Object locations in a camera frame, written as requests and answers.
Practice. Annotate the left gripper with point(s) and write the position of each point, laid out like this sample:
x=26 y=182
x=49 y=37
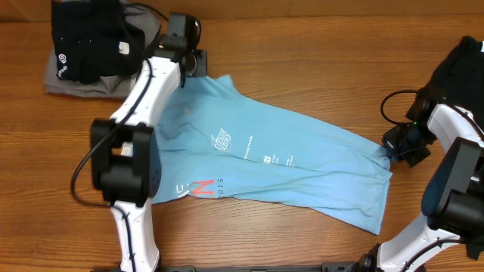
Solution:
x=199 y=66

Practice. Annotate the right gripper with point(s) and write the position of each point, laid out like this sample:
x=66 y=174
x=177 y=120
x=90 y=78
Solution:
x=391 y=141

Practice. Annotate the light blue t-shirt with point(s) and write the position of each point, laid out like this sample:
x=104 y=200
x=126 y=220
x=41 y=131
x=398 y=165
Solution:
x=216 y=143

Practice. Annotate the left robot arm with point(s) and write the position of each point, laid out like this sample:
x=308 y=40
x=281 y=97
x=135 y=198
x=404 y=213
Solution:
x=126 y=167

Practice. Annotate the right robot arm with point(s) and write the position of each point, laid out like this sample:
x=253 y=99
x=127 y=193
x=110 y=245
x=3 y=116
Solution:
x=452 y=203

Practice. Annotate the black garment at right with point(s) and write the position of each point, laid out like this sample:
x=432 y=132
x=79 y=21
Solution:
x=458 y=79

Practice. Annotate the grey folded garment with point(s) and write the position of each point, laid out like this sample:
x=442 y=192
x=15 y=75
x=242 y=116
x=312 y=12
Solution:
x=111 y=86

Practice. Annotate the black folded garment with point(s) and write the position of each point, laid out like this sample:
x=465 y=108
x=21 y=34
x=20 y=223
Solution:
x=93 y=40

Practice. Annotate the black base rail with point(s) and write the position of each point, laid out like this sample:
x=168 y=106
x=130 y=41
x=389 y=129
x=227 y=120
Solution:
x=340 y=266

